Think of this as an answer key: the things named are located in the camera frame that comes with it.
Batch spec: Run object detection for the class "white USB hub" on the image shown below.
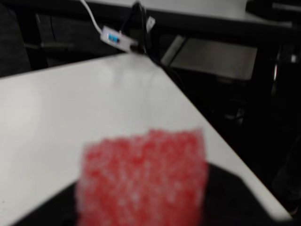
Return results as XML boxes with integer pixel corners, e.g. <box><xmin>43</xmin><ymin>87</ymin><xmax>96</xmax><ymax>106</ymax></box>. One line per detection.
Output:
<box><xmin>100</xmin><ymin>26</ymin><xmax>138</xmax><ymax>51</ymax></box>

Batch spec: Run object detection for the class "dark fabric chair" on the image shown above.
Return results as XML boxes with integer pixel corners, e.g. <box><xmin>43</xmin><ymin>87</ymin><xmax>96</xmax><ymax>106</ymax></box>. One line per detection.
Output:
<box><xmin>0</xmin><ymin>3</ymin><xmax>32</xmax><ymax>78</ymax></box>

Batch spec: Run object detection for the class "white desk with dark frame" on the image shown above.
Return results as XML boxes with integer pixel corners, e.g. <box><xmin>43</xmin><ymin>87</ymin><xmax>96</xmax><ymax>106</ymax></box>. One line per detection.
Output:
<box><xmin>141</xmin><ymin>0</ymin><xmax>301</xmax><ymax>48</ymax></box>

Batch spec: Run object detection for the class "white cable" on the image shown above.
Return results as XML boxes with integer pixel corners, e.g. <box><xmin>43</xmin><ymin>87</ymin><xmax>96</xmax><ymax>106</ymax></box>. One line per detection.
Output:
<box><xmin>79</xmin><ymin>0</ymin><xmax>104</xmax><ymax>34</ymax></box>

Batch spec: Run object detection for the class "white paper tag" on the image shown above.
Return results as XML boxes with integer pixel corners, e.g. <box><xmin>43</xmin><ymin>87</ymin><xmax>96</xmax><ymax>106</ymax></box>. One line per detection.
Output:
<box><xmin>145</xmin><ymin>16</ymin><xmax>156</xmax><ymax>32</ymax></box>

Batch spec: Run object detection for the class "black cable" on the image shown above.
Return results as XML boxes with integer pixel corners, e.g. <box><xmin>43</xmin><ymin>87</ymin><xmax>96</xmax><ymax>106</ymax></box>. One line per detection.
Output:
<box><xmin>121</xmin><ymin>1</ymin><xmax>152</xmax><ymax>55</ymax></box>

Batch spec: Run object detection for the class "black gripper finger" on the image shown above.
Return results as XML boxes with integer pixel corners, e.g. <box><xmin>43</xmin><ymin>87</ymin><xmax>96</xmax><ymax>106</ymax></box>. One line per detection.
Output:
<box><xmin>14</xmin><ymin>183</ymin><xmax>79</xmax><ymax>226</ymax></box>
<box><xmin>204</xmin><ymin>162</ymin><xmax>290</xmax><ymax>226</ymax></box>

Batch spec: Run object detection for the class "red foam cube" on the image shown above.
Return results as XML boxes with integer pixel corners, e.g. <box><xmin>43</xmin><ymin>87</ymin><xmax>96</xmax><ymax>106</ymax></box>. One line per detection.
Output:
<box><xmin>75</xmin><ymin>127</ymin><xmax>210</xmax><ymax>226</ymax></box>

